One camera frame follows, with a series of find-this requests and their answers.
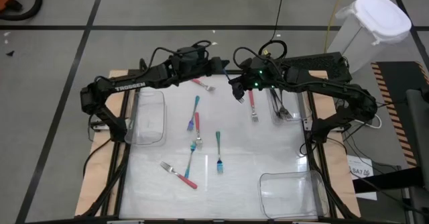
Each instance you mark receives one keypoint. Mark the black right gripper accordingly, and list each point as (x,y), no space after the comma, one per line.
(238,90)

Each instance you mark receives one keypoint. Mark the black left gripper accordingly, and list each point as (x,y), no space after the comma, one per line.
(214,68)

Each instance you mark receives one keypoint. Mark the black fork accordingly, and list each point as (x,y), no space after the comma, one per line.
(281,100)
(275,103)
(286,112)

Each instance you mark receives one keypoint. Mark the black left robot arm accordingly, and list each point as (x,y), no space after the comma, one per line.
(129,86)

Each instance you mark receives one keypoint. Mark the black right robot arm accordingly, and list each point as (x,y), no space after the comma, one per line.
(335,90)

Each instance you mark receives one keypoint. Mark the clear plastic bin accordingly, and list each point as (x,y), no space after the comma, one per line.
(295,103)
(288,194)
(147,116)

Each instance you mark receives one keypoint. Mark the black computer case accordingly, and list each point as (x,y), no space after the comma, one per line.
(321,61)

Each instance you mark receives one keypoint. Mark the white paper label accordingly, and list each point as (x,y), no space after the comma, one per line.
(358,162)

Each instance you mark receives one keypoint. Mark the black yellow striped mat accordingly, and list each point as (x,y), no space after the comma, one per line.
(395,80)

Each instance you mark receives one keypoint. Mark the wooden table board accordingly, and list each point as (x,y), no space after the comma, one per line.
(100,165)

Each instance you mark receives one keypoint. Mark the white lidded trash can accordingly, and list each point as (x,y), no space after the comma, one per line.
(378,16)

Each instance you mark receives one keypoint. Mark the black flat bar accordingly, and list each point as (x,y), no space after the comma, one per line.
(385,181)

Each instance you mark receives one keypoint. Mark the grey equipment housing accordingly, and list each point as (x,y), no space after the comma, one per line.
(419,133)

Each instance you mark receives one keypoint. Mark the black floor scrap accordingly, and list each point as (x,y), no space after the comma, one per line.
(10,53)

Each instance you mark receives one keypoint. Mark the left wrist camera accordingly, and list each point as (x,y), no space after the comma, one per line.
(191,56)

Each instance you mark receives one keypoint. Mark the black table frame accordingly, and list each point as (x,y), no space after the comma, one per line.
(118,194)

